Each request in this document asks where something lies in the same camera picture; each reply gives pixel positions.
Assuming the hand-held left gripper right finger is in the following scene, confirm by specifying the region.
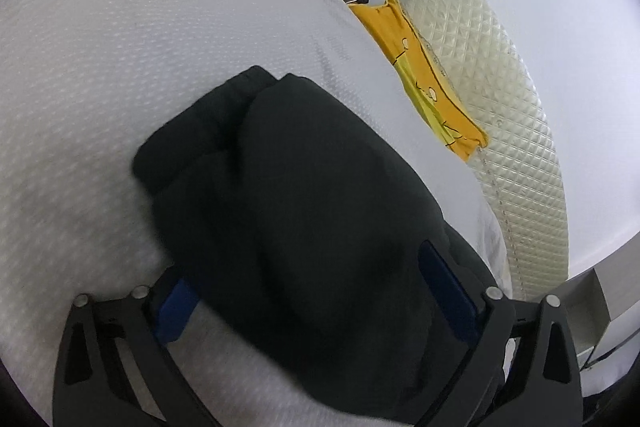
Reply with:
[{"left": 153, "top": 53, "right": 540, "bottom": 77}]
[{"left": 417, "top": 241, "right": 584, "bottom": 427}]

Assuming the yellow printed cloth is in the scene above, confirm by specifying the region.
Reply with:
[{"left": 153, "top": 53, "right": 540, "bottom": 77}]
[{"left": 348, "top": 0, "right": 489, "bottom": 163}]

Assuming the cream quilted headboard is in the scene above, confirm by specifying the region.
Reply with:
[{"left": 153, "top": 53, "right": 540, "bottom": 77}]
[{"left": 400, "top": 0, "right": 571, "bottom": 302}]

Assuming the white textured bed cover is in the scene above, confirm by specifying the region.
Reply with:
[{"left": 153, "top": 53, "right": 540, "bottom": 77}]
[{"left": 0, "top": 0, "right": 515, "bottom": 427}]

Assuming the black garment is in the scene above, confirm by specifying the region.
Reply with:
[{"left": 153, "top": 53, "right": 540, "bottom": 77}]
[{"left": 132, "top": 65, "right": 513, "bottom": 421}]

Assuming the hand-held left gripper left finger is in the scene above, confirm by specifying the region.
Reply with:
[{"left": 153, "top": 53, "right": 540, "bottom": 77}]
[{"left": 52, "top": 268, "right": 217, "bottom": 427}]

